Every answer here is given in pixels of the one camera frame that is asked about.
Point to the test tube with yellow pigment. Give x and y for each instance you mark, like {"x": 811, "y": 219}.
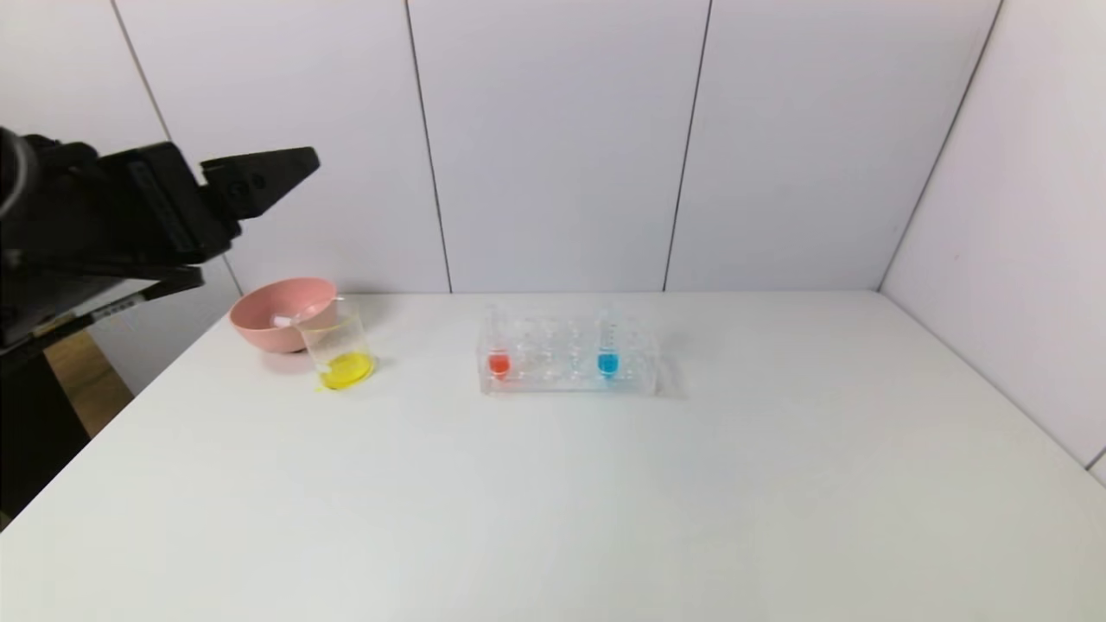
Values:
{"x": 298, "y": 316}

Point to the clear acrylic test tube rack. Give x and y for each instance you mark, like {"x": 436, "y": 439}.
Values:
{"x": 562, "y": 367}

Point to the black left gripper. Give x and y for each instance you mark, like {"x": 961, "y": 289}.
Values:
{"x": 166, "y": 205}

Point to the test tube with red pigment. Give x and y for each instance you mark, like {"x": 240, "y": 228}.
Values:
{"x": 498, "y": 364}

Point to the dark cabinet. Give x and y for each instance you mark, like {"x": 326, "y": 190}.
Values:
{"x": 34, "y": 432}

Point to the test tube with blue pigment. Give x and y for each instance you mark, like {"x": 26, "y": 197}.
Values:
{"x": 608, "y": 364}

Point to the pink plastic bowl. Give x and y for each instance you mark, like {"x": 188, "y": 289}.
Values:
{"x": 259, "y": 333}

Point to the clear glass beaker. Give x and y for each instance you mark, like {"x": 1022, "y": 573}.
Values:
{"x": 346, "y": 370}

